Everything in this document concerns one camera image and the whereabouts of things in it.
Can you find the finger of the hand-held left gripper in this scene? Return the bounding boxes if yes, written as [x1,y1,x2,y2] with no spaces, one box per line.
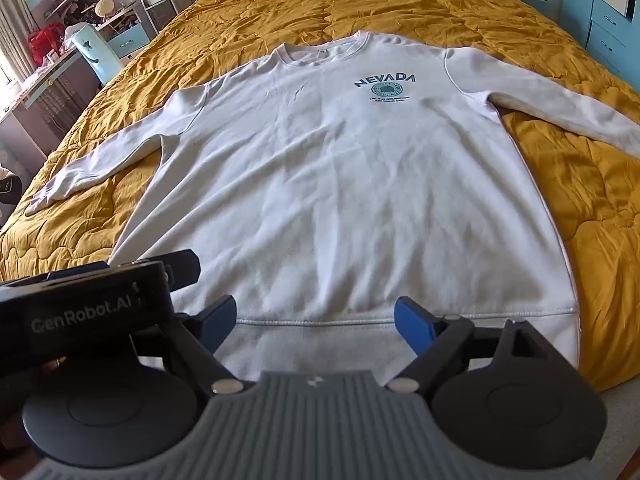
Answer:
[107,248,202,293]

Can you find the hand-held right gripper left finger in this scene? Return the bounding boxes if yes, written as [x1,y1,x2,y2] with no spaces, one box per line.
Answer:
[172,295,257,397]

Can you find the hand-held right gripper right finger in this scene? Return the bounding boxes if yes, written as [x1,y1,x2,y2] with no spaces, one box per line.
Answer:
[384,296,568,397]

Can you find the white sweatshirt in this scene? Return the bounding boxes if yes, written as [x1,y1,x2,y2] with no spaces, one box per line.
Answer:
[25,31,640,386]

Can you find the black cap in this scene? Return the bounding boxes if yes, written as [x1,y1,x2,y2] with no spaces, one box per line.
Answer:
[0,162,24,206]

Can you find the grey desk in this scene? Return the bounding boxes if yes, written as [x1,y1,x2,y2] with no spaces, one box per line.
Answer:
[0,45,103,163]

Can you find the red bag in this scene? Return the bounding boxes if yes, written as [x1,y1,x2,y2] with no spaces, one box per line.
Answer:
[27,27,69,67]

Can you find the mustard yellow quilt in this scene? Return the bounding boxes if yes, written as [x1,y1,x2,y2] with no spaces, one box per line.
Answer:
[0,0,640,393]

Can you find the window curtain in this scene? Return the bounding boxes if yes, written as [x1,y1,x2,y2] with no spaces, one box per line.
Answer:
[0,0,37,88]

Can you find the blue and white wardrobe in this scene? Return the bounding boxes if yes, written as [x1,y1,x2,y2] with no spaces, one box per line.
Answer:
[582,0,640,92]

